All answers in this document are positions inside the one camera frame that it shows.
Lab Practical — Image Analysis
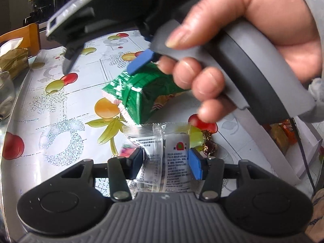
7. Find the small pink candy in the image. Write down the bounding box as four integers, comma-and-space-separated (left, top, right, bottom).
121, 143, 136, 157

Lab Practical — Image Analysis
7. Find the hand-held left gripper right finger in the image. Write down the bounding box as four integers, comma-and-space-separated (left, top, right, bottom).
189, 147, 267, 203

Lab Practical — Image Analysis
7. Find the brown wooden chair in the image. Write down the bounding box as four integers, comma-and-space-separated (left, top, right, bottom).
0, 23, 41, 56

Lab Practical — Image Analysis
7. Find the gold foil candy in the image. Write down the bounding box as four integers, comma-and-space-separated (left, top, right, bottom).
201, 130, 218, 156

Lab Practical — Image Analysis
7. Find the white cardboard box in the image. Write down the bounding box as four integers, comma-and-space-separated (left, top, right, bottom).
291, 116, 324, 180

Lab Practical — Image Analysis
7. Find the orange snack packet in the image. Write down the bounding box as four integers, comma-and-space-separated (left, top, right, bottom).
278, 119, 299, 145

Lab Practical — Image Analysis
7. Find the glass cup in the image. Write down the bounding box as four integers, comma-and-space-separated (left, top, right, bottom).
0, 71, 17, 112

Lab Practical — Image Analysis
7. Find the fruit print tablecloth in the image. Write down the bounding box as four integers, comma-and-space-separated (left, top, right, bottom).
0, 29, 324, 208

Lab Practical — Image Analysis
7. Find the black cable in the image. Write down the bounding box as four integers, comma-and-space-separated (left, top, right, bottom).
290, 118, 318, 196

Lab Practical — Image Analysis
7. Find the gold tissue pack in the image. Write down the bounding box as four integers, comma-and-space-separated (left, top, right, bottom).
0, 37, 29, 79

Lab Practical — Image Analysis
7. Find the clear white snack packet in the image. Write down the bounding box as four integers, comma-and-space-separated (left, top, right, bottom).
123, 123, 193, 194

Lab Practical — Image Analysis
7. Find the green snack bag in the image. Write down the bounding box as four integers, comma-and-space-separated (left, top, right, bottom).
101, 62, 193, 125

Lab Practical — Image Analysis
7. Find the person's patterned clothing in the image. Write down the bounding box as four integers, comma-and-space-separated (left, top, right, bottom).
310, 190, 324, 243

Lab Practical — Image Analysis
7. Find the black coffee machine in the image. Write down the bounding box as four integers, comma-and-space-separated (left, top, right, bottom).
23, 0, 79, 26

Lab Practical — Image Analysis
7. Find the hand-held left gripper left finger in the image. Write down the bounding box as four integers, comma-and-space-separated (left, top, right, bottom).
61, 147, 145, 203

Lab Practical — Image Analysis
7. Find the person's right hand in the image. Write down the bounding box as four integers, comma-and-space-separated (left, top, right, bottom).
158, 0, 324, 124

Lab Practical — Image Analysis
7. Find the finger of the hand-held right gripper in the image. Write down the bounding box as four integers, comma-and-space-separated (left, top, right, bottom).
62, 39, 85, 75
127, 49, 155, 76

